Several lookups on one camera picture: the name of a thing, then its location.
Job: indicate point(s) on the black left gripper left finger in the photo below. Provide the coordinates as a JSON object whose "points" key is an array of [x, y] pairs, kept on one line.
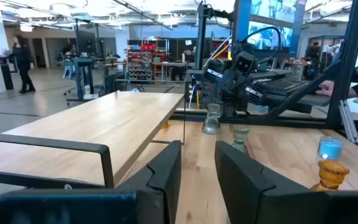
{"points": [[163, 186]]}

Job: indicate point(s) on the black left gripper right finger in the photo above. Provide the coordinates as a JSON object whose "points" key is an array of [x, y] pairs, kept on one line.
{"points": [[247, 199]]}

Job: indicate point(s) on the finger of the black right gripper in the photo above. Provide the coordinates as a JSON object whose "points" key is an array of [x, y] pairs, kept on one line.
{"points": [[256, 93], [213, 71]]}

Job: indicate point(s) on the clear ribbed glass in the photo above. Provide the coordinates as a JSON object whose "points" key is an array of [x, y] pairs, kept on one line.
{"points": [[240, 137]]}

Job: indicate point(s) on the clear glass candle holder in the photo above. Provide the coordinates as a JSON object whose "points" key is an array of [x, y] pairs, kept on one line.
{"points": [[211, 124]]}

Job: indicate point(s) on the amber glass candle holder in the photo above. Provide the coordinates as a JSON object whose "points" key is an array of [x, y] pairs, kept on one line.
{"points": [[331, 174]]}

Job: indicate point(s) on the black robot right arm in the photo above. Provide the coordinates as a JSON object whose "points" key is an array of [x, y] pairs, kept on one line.
{"points": [[225, 107]]}

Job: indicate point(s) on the person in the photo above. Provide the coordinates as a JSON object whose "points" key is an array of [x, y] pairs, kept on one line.
{"points": [[189, 56], [22, 62], [314, 51], [70, 51]]}

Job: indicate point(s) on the grey laptop black keyboard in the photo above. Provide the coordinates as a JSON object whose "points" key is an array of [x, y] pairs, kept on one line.
{"points": [[291, 88]]}

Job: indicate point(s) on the person's hand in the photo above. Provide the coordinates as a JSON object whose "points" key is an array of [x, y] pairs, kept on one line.
{"points": [[325, 88]]}

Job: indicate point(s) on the parts rack with red bins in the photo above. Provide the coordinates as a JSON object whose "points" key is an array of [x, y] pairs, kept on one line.
{"points": [[140, 67]]}

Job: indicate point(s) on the wooden shelf black metal legs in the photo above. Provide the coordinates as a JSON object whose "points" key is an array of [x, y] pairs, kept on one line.
{"points": [[104, 124]]}

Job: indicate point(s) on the blue workstation cart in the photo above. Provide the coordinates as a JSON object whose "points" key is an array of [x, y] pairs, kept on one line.
{"points": [[82, 77]]}

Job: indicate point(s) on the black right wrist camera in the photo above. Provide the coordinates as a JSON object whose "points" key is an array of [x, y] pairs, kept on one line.
{"points": [[244, 62]]}

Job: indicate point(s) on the large wall display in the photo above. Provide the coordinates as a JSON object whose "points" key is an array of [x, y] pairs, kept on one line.
{"points": [[272, 12]]}

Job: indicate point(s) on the black aluminium rig frame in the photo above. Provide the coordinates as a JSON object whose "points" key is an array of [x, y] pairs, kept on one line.
{"points": [[347, 62]]}

